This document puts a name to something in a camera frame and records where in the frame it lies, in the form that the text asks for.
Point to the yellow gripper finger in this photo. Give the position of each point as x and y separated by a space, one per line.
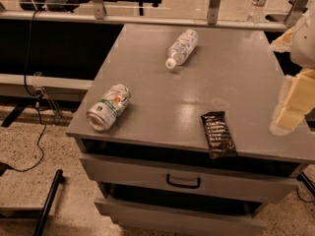
296 100
282 43

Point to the black rxbar chocolate wrapper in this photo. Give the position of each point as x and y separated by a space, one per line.
218 136

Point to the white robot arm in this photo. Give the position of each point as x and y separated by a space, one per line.
302 51

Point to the upright water bottle background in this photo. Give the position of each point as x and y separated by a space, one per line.
257 8

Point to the clear plastic bottle blue label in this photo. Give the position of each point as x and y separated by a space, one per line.
182 47

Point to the grey drawer cabinet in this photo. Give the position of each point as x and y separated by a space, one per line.
161 132

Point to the green white soda can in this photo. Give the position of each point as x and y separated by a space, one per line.
102 115

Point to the black metal floor leg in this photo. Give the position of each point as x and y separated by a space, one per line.
57 180

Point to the black drawer handle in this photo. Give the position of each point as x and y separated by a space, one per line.
181 183

